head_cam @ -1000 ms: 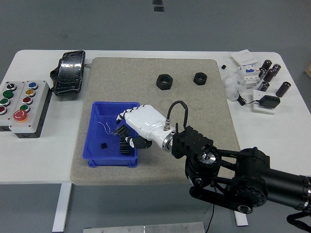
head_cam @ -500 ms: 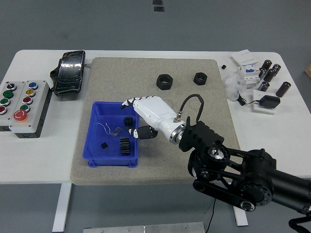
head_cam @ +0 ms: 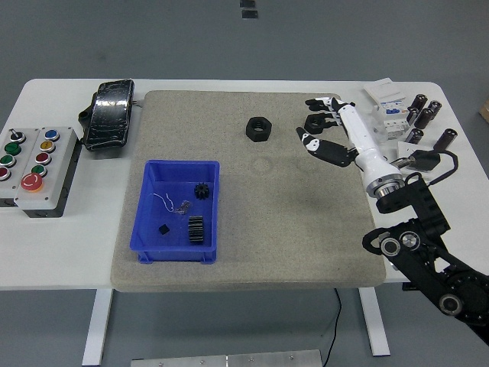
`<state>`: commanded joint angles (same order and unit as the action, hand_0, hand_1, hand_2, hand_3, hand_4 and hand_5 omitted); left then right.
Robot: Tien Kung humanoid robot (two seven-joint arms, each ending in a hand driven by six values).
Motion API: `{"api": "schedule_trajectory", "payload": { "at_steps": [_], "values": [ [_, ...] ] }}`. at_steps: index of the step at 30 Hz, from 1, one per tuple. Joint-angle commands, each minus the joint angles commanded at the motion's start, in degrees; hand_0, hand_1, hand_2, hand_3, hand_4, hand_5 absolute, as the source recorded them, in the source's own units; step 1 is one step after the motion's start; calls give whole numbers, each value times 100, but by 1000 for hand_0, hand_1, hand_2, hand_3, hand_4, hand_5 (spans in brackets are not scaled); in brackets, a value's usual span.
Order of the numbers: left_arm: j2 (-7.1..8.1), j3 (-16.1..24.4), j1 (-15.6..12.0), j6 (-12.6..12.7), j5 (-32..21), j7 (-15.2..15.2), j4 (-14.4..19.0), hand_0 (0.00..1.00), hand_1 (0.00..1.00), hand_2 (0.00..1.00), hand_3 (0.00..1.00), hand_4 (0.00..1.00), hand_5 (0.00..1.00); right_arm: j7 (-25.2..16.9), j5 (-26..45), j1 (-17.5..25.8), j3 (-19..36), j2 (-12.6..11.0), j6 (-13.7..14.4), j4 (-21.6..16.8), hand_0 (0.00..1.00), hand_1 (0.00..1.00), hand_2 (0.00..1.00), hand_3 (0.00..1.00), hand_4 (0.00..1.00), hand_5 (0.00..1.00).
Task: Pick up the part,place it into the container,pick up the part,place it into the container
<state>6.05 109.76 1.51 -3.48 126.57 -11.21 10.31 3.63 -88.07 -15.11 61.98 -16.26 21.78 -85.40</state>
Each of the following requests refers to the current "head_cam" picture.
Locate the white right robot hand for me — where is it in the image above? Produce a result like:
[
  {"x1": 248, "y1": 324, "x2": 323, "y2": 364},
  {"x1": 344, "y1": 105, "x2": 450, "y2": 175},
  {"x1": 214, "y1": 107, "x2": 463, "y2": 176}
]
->
[{"x1": 296, "y1": 96, "x2": 404, "y2": 188}]

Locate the small black hex nut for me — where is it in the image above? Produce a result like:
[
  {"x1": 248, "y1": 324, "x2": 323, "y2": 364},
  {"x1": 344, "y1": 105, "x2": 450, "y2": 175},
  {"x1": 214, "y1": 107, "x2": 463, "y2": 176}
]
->
[{"x1": 304, "y1": 113, "x2": 329, "y2": 135}]

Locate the large black hex nut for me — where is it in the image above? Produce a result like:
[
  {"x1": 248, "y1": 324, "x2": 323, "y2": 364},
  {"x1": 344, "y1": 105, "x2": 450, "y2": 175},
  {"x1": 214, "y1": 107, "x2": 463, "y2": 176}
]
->
[{"x1": 244, "y1": 116, "x2": 274, "y2": 143}]

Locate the blue plastic box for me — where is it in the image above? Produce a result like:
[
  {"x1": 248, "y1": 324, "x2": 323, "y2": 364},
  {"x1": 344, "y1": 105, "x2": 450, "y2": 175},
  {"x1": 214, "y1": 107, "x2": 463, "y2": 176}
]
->
[{"x1": 129, "y1": 159, "x2": 222, "y2": 265}]

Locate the button box with emergency stop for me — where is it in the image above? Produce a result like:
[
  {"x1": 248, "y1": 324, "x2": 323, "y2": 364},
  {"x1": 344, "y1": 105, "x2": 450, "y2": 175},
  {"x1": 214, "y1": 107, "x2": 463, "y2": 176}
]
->
[{"x1": 13, "y1": 127, "x2": 79, "y2": 219}]

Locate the clear plastic bag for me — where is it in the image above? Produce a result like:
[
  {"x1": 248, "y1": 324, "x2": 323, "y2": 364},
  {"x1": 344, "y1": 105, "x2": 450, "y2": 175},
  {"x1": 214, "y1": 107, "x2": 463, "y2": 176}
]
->
[{"x1": 364, "y1": 114, "x2": 383, "y2": 145}]

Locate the white circuit breaker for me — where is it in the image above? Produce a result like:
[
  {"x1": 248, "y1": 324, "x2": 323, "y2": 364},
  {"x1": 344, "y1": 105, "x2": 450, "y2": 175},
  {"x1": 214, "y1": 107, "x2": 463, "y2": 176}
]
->
[{"x1": 373, "y1": 97, "x2": 410, "y2": 141}]

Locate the white square plate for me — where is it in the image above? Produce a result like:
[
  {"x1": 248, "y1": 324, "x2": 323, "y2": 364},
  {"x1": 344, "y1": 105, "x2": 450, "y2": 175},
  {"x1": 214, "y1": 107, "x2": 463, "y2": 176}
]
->
[{"x1": 396, "y1": 141, "x2": 436, "y2": 180}]

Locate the white flat carton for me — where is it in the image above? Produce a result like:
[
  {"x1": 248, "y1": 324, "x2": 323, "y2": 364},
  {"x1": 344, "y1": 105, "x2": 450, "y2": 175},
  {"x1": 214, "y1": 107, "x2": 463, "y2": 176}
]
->
[{"x1": 362, "y1": 77, "x2": 403, "y2": 103}]

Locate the black power adapter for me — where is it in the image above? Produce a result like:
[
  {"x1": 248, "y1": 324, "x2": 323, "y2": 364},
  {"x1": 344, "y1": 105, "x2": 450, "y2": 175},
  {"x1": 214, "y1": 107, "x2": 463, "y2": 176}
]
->
[{"x1": 410, "y1": 149, "x2": 442, "y2": 172}]

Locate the grey-brown mat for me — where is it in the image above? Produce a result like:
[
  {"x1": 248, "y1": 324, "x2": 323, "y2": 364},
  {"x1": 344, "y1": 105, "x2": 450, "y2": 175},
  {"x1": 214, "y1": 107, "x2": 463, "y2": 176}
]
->
[{"x1": 109, "y1": 89, "x2": 387, "y2": 294}]

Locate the wide black gear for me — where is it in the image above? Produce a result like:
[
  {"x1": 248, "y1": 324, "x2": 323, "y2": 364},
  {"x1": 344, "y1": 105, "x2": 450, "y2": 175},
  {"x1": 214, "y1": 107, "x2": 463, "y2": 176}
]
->
[{"x1": 186, "y1": 215, "x2": 206, "y2": 245}]

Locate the white table leg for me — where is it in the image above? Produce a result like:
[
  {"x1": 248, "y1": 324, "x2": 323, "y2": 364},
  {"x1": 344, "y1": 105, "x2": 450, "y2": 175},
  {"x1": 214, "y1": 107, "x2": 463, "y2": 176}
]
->
[
  {"x1": 358, "y1": 287, "x2": 391, "y2": 357},
  {"x1": 82, "y1": 289, "x2": 115, "y2": 366}
]

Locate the white thread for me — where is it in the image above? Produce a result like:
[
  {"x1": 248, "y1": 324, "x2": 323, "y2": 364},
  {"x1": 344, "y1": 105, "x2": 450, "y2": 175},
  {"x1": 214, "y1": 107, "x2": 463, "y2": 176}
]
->
[{"x1": 154, "y1": 192, "x2": 173, "y2": 213}]

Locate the silver metal plate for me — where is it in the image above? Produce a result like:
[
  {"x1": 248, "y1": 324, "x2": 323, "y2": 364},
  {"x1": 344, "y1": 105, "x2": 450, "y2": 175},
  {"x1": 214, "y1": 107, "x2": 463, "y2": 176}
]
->
[{"x1": 131, "y1": 349, "x2": 323, "y2": 367}]

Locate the black floor cable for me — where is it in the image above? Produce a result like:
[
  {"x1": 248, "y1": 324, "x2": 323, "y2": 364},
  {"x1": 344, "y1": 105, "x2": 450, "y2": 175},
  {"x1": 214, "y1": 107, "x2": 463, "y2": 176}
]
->
[{"x1": 326, "y1": 288, "x2": 342, "y2": 367}]

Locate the button box with selector switch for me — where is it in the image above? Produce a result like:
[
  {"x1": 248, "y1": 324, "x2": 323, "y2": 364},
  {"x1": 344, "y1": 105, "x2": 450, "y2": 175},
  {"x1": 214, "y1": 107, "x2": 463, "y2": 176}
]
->
[{"x1": 0, "y1": 128, "x2": 41, "y2": 209}]

